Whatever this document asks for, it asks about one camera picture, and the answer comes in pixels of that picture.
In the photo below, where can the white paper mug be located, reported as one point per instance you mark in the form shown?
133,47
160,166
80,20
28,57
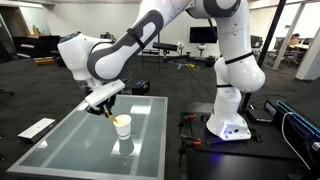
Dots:
123,126

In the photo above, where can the small black box blue screen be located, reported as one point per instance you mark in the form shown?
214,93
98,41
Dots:
141,87

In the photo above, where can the black stereo camera on stand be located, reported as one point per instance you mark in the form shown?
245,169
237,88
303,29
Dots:
164,46

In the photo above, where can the orange black clamp near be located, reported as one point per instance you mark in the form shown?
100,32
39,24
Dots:
188,142

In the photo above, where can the orange black clamp far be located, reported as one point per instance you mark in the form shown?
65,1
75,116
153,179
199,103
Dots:
185,116

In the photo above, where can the yellow pen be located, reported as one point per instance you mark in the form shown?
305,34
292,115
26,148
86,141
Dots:
111,117

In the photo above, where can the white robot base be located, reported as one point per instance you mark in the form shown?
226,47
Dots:
229,128

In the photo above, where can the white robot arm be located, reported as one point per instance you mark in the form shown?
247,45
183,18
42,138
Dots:
97,64

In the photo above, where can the black perforated mounting board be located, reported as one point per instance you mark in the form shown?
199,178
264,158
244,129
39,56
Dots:
266,140

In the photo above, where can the black vertical pole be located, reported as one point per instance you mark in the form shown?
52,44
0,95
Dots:
270,34

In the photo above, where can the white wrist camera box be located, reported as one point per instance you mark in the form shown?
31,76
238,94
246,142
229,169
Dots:
104,92

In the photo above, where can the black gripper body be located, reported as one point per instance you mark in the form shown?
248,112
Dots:
103,108

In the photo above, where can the black wall monitor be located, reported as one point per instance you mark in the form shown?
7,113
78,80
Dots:
203,35

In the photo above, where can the black computer with blue light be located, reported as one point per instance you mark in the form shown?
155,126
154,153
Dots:
302,134

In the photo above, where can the glass table with metal frame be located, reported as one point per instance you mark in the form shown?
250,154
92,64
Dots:
84,146

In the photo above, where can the orange black clamp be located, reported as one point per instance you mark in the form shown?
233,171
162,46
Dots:
188,142
185,116

